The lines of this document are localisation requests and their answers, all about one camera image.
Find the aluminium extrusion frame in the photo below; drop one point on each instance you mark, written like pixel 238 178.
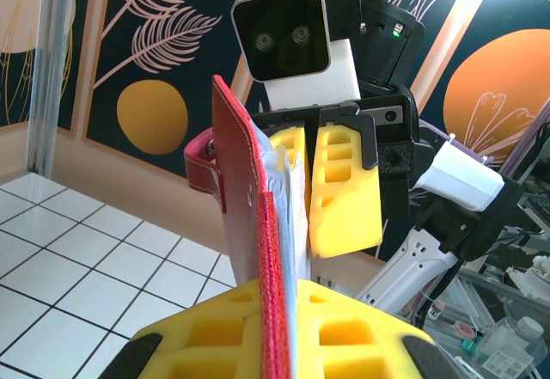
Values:
pixel 477 297

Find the clear plastic bottle white cap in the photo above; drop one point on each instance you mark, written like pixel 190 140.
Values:
pixel 511 353

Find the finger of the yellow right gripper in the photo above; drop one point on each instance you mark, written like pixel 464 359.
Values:
pixel 348 211
pixel 292 138

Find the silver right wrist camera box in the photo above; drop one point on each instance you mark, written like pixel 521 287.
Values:
pixel 283 31

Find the aluminium frame post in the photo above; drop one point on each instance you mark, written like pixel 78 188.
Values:
pixel 51 74

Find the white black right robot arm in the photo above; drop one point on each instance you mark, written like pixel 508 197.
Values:
pixel 464 177

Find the white background machine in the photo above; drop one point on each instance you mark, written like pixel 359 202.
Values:
pixel 530 273

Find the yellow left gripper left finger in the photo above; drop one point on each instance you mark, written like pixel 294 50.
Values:
pixel 202 340

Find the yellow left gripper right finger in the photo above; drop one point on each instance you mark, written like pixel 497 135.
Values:
pixel 356 340

